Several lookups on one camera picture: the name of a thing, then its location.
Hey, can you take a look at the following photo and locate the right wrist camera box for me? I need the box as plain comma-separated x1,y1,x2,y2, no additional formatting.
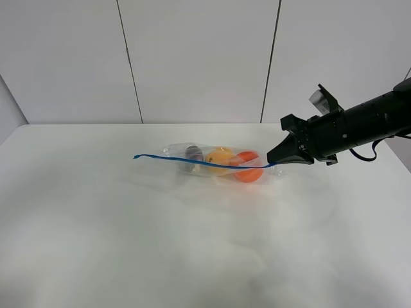
309,84,344,116

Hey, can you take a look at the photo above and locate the orange tomato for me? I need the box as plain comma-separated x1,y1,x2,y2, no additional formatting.
230,151,263,183

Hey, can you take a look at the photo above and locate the yellow pear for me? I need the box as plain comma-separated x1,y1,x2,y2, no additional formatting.
205,147,235,175

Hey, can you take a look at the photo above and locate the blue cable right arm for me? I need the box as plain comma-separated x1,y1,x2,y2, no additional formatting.
349,136,411,161

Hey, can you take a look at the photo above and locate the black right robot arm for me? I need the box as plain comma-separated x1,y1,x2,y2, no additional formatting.
267,79,410,166

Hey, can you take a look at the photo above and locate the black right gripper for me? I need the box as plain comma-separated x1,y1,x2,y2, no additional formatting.
267,111,346,166

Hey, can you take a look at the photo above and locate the clear zip bag blue seal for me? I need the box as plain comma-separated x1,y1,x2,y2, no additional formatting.
132,142,286,185

